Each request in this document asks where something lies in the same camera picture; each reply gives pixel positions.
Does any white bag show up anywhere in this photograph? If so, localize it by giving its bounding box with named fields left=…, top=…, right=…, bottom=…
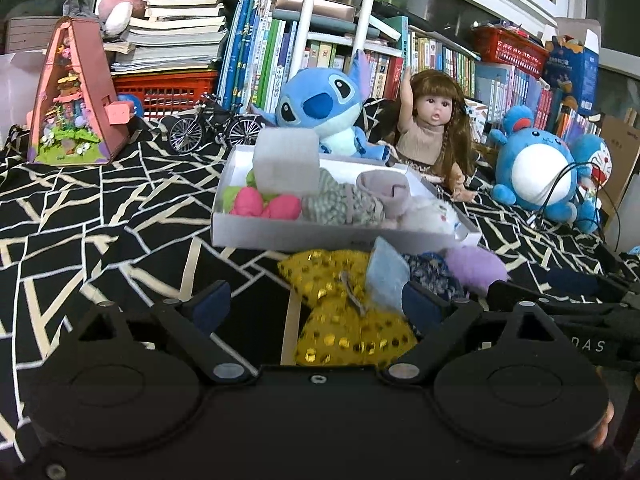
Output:
left=0, top=51, right=48, bottom=131

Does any white metal ladder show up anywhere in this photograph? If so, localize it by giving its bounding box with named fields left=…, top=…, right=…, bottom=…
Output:
left=287, top=0, right=386, bottom=81

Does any gold sequin bow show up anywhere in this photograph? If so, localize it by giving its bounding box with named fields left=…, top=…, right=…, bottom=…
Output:
left=277, top=249, right=418, bottom=368

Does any white cardboard box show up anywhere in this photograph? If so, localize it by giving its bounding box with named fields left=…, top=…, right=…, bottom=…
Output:
left=210, top=145, right=483, bottom=253

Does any pale pink fabric pouch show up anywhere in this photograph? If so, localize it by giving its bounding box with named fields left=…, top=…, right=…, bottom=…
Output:
left=356, top=170, right=412, bottom=218

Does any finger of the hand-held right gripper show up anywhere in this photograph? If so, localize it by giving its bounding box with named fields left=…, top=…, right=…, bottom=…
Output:
left=487, top=280, right=640, bottom=333
left=546, top=266, right=633, bottom=305

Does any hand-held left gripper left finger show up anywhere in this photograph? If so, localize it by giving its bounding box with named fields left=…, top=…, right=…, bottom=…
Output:
left=70, top=280, right=253, bottom=385

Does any white foam block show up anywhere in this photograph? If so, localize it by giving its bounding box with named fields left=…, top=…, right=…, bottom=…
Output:
left=252, top=127, right=321, bottom=196

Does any black device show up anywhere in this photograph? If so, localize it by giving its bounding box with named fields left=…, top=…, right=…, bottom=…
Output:
left=592, top=240, right=640, bottom=278

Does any white green printed box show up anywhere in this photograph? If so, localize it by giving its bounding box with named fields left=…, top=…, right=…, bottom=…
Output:
left=465, top=97, right=493, bottom=143

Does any black bicycle model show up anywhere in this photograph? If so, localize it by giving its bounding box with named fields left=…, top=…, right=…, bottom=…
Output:
left=167, top=92, right=266, bottom=156

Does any blue alien plush toy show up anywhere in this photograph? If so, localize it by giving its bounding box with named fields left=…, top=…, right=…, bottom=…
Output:
left=252, top=50, right=393, bottom=163

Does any blue printed carton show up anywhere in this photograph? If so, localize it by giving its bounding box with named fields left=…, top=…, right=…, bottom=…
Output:
left=542, top=35, right=601, bottom=118

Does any stack of lying books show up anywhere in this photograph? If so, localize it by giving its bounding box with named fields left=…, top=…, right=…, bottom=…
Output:
left=102, top=0, right=231, bottom=77

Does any black cable bundle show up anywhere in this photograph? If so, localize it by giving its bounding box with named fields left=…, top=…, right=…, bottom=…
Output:
left=530, top=160, right=623, bottom=251

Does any purple fuzzy sock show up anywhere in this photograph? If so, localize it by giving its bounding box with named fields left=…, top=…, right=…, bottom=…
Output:
left=444, top=246, right=511, bottom=297

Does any green striped cloth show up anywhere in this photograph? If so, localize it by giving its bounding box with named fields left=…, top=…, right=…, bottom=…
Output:
left=300, top=167, right=386, bottom=228

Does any pink fabric bow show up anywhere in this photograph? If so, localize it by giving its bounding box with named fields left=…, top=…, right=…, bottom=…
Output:
left=230, top=186, right=302, bottom=221

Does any navy floral cloth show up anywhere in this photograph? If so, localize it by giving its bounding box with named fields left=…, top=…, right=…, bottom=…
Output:
left=402, top=252, right=468, bottom=301

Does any row of standing books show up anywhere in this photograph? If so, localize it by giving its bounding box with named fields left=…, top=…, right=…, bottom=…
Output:
left=217, top=0, right=606, bottom=136

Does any brown flat box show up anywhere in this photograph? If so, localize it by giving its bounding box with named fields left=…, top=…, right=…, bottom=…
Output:
left=272, top=0, right=358, bottom=23

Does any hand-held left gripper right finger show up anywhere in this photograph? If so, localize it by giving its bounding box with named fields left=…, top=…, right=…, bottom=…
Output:
left=382, top=281, right=573, bottom=385

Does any small red plastic basket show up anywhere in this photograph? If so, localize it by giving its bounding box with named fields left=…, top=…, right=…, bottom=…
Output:
left=472, top=25, right=551, bottom=78

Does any person's right hand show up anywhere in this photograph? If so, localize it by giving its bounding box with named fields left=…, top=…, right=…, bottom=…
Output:
left=597, top=400, right=616, bottom=453

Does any grey storage box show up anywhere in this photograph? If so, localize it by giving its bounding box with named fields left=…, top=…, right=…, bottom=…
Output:
left=4, top=16, right=61, bottom=55

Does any blue robot cat plush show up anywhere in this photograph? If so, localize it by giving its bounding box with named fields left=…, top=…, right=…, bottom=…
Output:
left=570, top=135, right=613, bottom=233

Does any brown-haired doll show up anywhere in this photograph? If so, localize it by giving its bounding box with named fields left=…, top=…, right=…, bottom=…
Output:
left=392, top=66, right=481, bottom=203

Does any pink miniature house model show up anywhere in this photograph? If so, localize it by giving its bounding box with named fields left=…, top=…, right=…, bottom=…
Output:
left=27, top=16, right=135, bottom=167

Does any black gold patterned blanket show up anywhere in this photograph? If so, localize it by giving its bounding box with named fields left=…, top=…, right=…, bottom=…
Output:
left=0, top=97, right=640, bottom=461

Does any round blue white plush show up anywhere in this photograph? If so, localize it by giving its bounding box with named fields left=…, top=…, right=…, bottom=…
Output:
left=487, top=105, right=601, bottom=223

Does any grey cloth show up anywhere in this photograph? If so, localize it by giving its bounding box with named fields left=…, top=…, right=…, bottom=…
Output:
left=62, top=0, right=106, bottom=33

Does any brown cardboard sheet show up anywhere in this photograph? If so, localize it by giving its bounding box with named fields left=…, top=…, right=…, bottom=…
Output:
left=597, top=115, right=640, bottom=241

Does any light blue sock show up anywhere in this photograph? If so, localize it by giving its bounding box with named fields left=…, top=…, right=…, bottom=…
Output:
left=364, top=236, right=412, bottom=318

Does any green scrunchie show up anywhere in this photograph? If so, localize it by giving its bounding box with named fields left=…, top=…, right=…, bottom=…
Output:
left=221, top=169, right=261, bottom=213

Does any white fluffy plush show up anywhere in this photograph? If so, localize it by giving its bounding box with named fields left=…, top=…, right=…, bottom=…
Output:
left=397, top=197, right=468, bottom=241

